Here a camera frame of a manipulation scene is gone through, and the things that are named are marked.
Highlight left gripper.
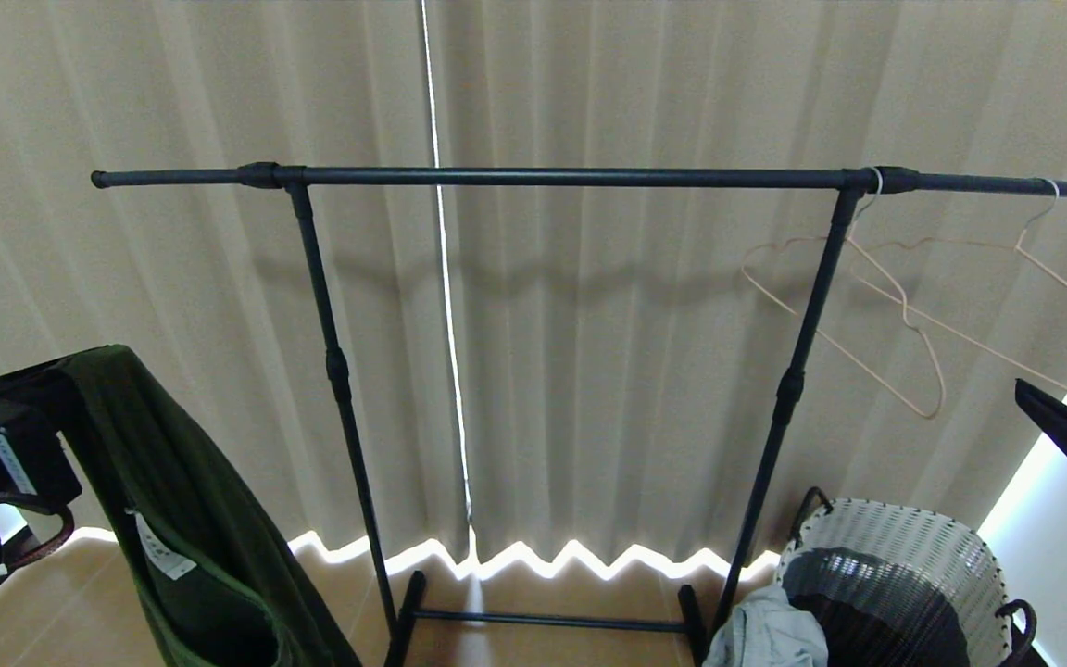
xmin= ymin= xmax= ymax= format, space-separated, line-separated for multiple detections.
xmin=0 ymin=384 xmax=83 ymax=521

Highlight pink clothes hanger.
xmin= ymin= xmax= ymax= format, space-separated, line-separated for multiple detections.
xmin=852 ymin=177 xmax=1067 ymax=421
xmin=741 ymin=167 xmax=948 ymax=422

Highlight green printed t-shirt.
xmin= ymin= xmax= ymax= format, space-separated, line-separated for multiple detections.
xmin=56 ymin=344 xmax=364 ymax=667

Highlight white laundry basket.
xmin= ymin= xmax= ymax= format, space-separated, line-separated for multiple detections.
xmin=776 ymin=486 xmax=1040 ymax=667

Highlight black clothes rack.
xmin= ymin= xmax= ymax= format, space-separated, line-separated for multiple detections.
xmin=91 ymin=161 xmax=1067 ymax=667

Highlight pale grey shorts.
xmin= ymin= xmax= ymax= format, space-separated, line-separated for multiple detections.
xmin=702 ymin=584 xmax=830 ymax=667

